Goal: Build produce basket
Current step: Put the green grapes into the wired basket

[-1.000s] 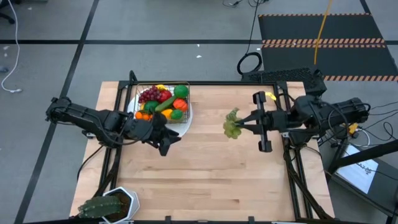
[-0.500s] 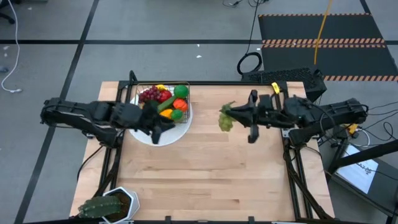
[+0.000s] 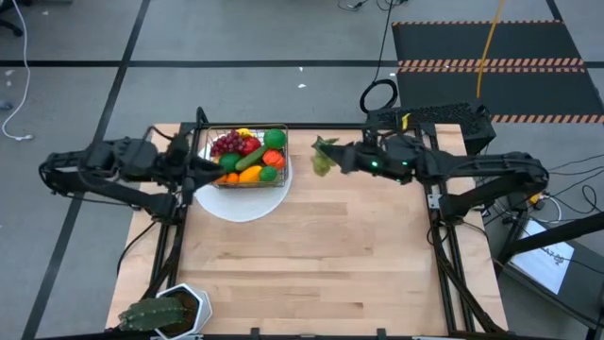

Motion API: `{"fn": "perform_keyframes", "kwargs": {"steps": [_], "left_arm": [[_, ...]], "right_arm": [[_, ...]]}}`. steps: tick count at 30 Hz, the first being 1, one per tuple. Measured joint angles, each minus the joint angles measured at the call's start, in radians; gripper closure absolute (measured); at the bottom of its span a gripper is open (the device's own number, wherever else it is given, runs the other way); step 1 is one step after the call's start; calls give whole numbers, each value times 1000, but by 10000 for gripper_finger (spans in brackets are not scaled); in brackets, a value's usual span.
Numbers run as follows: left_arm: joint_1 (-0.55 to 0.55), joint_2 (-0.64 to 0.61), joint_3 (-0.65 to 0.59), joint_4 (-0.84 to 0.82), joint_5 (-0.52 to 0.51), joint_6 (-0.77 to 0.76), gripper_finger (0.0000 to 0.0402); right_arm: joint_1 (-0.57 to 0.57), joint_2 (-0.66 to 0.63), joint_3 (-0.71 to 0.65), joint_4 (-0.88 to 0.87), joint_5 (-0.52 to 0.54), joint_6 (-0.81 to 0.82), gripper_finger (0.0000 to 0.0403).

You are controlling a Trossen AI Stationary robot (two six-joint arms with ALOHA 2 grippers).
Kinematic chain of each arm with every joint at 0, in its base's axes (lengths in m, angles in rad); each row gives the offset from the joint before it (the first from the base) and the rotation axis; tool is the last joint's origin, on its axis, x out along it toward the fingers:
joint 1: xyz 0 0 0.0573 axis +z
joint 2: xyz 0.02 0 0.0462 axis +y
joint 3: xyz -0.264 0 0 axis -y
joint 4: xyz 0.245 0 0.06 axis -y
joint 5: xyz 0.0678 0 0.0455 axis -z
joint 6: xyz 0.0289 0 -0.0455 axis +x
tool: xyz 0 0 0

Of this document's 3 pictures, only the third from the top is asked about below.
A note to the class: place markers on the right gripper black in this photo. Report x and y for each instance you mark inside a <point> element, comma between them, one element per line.
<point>389,158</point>

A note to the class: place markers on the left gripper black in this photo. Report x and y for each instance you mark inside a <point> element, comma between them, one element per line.
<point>177,158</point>

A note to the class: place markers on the green grape bunch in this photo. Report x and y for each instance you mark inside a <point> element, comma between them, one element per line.
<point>322,163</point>

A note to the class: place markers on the green lime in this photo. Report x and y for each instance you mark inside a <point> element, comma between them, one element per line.
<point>229,162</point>
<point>268,174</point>
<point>275,139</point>

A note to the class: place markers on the red grape bunch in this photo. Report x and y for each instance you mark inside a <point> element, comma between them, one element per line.
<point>226,143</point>

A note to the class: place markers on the yellow orange mango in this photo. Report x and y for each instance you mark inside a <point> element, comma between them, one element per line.
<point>250,174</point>

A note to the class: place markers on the green cucumber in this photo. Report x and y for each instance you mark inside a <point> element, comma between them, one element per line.
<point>252,158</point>

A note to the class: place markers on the red tomato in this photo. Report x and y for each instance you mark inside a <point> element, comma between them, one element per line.
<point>251,145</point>

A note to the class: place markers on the yellow lemon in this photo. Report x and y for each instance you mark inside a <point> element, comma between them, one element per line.
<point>244,132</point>

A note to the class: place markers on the orange bell pepper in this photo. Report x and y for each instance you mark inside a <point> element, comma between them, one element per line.
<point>273,159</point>

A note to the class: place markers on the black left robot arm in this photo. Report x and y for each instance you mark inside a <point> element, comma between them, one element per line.
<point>94,165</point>

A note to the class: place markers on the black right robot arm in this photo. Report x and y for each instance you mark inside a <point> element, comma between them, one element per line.
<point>486,170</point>

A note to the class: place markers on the white round plate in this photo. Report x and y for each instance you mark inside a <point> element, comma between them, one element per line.
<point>240,205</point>

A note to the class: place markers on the black perforated panel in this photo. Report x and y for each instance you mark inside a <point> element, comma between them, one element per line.
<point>448,113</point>

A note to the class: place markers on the white faceted plant pot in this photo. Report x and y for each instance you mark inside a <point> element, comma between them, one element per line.
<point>204,307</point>

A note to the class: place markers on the green cactus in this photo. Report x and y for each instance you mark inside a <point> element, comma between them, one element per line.
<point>151,312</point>

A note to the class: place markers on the black orange-striped floor mat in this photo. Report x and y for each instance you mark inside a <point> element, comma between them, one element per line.
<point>472,42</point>

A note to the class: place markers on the white paper sheet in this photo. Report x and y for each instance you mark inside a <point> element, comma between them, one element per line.
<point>542,264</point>

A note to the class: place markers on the black stand beam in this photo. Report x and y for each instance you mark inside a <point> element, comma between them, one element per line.
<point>557,233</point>

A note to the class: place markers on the black chair base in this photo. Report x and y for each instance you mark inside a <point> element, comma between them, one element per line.
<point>9,26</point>

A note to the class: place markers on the black metal table frame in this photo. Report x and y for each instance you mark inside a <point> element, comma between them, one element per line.
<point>325,126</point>

